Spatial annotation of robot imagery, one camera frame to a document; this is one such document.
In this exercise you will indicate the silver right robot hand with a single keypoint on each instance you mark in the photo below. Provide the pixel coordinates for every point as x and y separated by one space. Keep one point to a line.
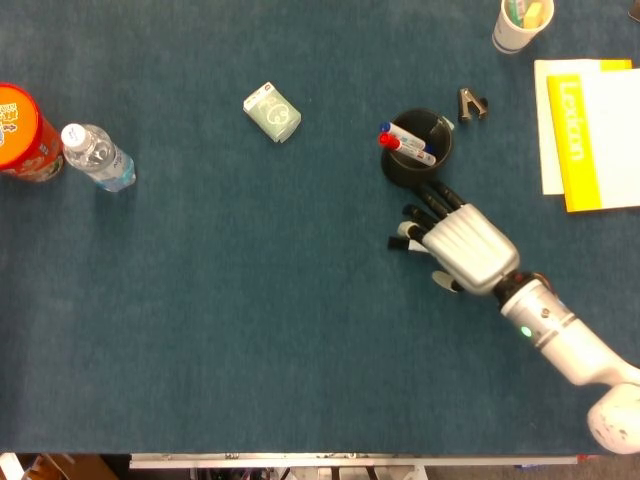
470 245

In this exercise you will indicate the red cap whiteboard marker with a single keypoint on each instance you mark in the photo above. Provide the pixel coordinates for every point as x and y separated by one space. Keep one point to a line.
407 148

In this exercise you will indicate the blue cap whiteboard marker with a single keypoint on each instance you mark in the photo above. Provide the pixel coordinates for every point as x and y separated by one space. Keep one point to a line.
402 132

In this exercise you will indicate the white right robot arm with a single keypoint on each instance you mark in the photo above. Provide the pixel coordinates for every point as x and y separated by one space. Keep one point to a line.
565 335

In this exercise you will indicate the black mesh pen holder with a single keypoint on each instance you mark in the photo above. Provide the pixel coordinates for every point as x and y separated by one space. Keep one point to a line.
400 175

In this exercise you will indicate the yellow Lexicon notepad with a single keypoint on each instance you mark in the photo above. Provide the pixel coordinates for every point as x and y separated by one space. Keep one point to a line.
610 140

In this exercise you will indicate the white paper cup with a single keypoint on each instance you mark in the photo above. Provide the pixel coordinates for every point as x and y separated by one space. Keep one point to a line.
507 37

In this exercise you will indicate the green white tissue pack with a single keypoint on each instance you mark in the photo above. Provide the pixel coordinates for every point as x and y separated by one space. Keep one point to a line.
272 112

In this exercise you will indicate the yellow sticky note block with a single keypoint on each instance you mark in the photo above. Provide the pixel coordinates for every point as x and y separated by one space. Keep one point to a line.
535 14

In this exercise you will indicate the green white tube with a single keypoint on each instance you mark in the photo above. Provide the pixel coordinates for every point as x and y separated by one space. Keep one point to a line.
515 7

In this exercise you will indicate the blue felt table cloth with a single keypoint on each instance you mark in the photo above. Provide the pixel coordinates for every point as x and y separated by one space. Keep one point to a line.
200 325

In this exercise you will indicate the clear plastic water bottle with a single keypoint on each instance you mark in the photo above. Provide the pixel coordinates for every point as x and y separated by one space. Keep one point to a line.
100 160

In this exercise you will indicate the brown cardboard box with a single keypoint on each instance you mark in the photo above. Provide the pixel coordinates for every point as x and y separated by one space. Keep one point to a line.
70 467

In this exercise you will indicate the red instant noodle cup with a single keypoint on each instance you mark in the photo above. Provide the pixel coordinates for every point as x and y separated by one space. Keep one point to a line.
20 125

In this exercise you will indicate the aluminium table edge rail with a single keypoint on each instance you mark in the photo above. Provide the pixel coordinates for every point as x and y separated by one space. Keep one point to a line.
350 460

